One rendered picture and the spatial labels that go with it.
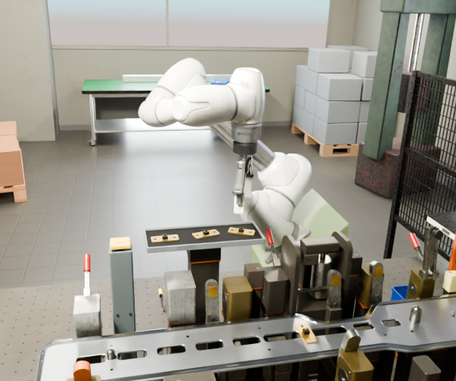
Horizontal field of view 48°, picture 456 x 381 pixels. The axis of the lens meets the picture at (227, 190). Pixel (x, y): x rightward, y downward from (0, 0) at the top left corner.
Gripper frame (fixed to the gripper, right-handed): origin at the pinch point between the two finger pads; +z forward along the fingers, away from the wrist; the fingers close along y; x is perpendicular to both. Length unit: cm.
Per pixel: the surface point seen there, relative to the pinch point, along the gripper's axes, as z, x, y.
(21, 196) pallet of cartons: 121, -252, -250
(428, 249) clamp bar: 12, 59, -5
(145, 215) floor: 126, -130, -251
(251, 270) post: 16.5, 5.6, 13.0
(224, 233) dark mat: 10.5, -5.2, 2.8
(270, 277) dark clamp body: 18.5, 11.4, 12.2
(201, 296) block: 30.8, -10.8, 9.3
